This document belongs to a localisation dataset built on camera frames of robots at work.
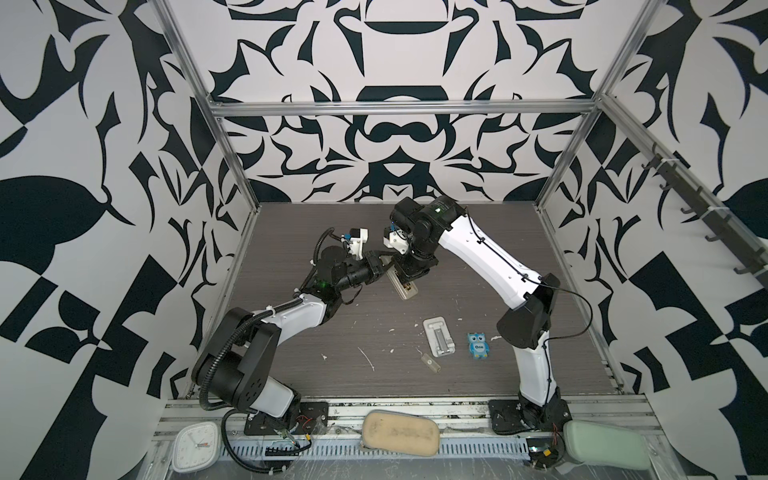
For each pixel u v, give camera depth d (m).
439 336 0.87
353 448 0.71
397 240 0.73
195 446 0.67
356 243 0.78
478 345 0.85
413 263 0.68
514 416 0.74
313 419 0.73
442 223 0.54
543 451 0.71
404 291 0.76
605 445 0.68
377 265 0.73
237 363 0.44
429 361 0.83
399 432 0.69
